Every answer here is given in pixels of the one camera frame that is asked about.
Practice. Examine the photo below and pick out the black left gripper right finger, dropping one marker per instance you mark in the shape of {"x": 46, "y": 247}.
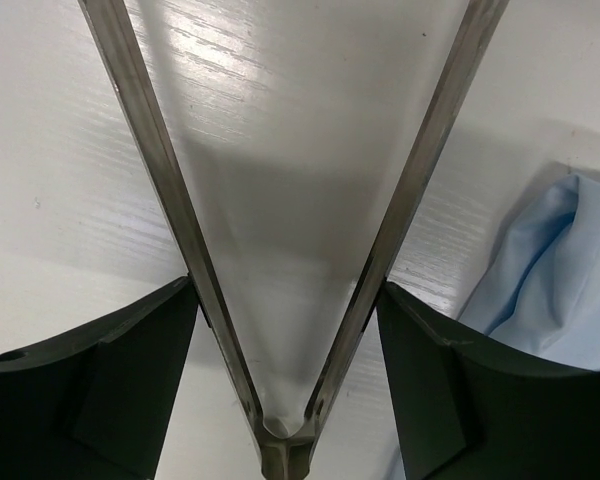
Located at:
{"x": 469, "y": 407}

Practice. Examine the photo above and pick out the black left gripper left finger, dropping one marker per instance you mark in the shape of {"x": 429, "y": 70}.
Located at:
{"x": 95, "y": 401}

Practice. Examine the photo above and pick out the metal food tongs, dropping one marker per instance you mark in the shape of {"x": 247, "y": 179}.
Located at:
{"x": 287, "y": 457}

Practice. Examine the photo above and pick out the light blue cloth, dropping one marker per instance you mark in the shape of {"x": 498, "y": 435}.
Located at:
{"x": 541, "y": 294}

